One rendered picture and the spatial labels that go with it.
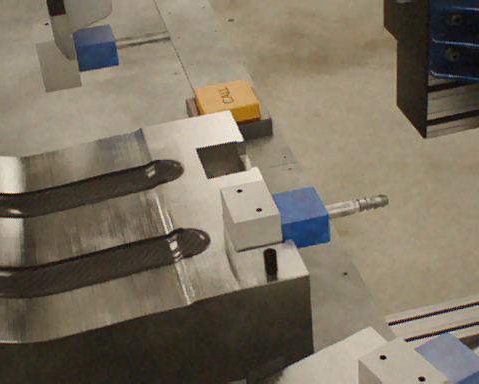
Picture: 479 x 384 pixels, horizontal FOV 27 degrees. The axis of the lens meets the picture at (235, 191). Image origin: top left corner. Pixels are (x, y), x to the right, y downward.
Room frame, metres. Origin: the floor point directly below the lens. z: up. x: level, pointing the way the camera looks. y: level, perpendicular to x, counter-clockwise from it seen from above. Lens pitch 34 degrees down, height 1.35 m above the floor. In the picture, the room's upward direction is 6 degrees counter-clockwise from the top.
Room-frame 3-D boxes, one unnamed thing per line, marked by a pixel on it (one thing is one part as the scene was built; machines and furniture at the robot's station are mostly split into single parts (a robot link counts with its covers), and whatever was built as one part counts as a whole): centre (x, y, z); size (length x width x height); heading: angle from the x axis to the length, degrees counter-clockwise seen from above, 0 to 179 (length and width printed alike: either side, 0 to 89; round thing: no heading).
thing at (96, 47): (0.90, 0.11, 0.93); 0.13 x 0.05 x 0.05; 100
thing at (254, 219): (0.63, -0.06, 0.89); 0.13 x 0.05 x 0.05; 100
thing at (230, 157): (0.73, 0.01, 0.87); 0.05 x 0.05 x 0.04; 10
